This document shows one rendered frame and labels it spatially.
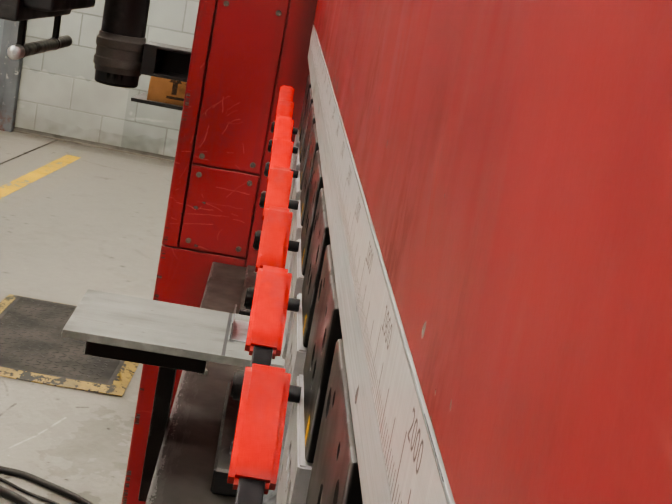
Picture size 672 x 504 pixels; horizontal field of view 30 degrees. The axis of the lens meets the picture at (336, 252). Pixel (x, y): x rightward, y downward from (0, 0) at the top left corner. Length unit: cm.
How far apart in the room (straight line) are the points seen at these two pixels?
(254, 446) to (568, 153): 38
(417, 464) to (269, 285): 48
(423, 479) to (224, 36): 205
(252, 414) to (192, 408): 104
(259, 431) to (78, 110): 815
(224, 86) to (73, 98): 640
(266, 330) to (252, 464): 20
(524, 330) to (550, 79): 5
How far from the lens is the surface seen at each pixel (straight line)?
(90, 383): 417
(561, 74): 23
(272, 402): 59
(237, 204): 236
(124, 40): 289
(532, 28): 26
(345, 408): 50
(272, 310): 77
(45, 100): 876
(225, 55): 232
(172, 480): 141
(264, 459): 58
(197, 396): 167
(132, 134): 863
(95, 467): 359
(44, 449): 367
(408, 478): 32
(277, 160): 136
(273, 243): 97
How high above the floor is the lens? 145
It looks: 12 degrees down
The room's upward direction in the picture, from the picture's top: 11 degrees clockwise
